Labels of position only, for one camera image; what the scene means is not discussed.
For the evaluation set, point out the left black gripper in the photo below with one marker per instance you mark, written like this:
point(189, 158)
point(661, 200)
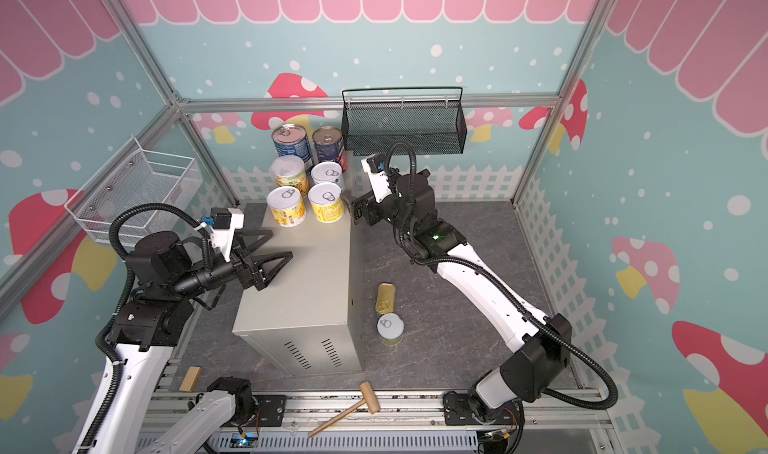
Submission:
point(256, 275)

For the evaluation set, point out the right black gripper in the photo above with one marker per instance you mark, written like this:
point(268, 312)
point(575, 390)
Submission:
point(372, 207)

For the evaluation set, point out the fruit can white lid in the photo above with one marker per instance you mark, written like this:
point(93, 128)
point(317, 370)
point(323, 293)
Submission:
point(326, 202)
point(328, 171)
point(287, 206)
point(390, 328)

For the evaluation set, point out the dark blue chopped tomato can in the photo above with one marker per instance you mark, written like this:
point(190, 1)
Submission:
point(329, 145)

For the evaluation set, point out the peach fruit can plastic lid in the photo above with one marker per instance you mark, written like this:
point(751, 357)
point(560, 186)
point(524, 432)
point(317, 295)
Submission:
point(289, 170)

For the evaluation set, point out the gold can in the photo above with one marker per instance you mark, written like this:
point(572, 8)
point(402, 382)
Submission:
point(385, 301)

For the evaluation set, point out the blue soup can pink lid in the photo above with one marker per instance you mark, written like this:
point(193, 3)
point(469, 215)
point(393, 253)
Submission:
point(292, 139)

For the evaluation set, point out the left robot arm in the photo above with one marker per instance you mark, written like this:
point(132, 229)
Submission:
point(166, 278)

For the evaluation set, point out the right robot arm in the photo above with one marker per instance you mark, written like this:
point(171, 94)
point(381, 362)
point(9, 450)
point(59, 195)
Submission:
point(541, 345)

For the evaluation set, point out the grey metal cabinet counter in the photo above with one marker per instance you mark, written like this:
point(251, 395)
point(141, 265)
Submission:
point(309, 321)

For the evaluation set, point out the wooden block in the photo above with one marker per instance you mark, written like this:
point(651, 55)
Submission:
point(190, 379)

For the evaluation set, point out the green circuit board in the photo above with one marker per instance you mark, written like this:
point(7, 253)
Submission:
point(245, 440)

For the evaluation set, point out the wooden mallet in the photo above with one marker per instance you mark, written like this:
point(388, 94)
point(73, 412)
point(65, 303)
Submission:
point(368, 401)

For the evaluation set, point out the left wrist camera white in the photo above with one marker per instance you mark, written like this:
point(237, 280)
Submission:
point(223, 224)

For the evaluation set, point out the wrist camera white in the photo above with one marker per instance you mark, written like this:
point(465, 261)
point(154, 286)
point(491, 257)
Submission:
point(374, 167)
point(223, 224)

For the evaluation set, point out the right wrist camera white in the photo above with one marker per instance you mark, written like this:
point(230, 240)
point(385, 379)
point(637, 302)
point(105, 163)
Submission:
point(374, 167)

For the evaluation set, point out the black mesh wall basket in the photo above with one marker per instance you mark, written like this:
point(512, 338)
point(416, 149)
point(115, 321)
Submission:
point(430, 118)

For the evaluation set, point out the white wire wall basket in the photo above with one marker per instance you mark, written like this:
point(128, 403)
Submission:
point(133, 176)

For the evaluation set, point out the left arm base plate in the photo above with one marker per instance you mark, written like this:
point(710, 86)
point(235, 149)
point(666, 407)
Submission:
point(262, 410)

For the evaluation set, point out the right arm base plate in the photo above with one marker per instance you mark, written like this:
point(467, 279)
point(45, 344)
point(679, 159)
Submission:
point(465, 409)

